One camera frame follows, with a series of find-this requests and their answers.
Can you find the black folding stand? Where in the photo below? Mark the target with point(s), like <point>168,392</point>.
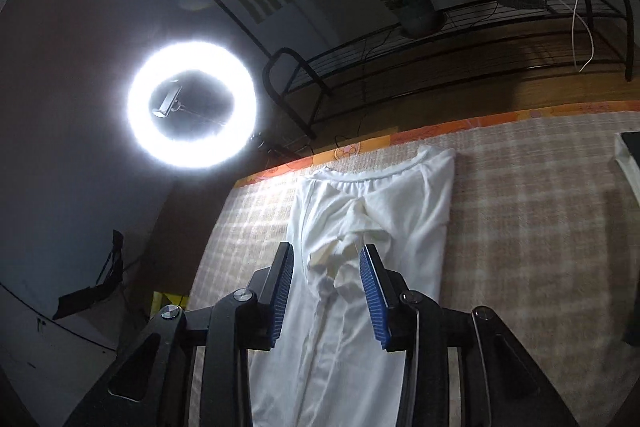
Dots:
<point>95,289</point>

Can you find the phone holder clamp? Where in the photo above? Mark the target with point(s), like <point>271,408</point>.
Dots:
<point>167,99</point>

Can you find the potted plant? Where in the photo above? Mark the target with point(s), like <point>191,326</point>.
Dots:
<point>417,14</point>

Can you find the pale grey folded garment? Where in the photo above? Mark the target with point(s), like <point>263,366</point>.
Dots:
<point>627,144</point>

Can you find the black metal clothes rack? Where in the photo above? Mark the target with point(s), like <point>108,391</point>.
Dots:
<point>287,51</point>

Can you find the dark green folded garment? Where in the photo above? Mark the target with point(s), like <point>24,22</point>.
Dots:
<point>631,172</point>

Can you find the beige plaid blanket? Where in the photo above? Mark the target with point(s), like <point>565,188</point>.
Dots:
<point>525,232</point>

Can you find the orange patterned bed sheet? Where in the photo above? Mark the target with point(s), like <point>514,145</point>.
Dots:
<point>350,152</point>

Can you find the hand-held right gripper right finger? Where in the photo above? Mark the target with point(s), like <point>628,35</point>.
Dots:
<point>372,302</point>

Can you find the stack of clothes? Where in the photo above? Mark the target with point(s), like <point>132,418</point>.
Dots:
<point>400,207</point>

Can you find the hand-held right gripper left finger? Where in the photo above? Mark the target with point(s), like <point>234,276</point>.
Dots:
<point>280,302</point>

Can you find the yellow bag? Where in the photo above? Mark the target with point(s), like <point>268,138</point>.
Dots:
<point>170,299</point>

